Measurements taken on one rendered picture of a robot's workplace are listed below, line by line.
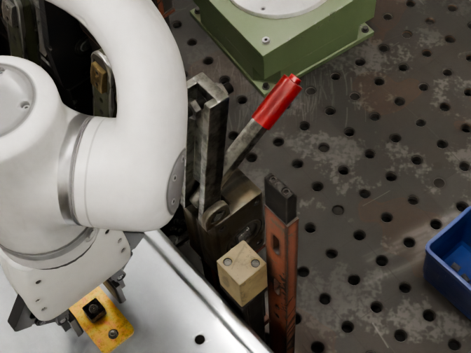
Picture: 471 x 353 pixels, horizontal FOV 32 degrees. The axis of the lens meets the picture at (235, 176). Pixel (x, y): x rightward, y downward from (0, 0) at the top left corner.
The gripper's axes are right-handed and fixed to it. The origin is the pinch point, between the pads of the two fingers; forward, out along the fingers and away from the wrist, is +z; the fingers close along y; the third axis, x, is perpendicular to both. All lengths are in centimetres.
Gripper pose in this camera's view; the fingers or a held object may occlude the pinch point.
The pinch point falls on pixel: (90, 300)
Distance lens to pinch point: 79.2
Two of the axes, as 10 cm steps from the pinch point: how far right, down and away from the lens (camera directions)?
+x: 6.5, 6.3, -4.2
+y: -7.6, 5.7, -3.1
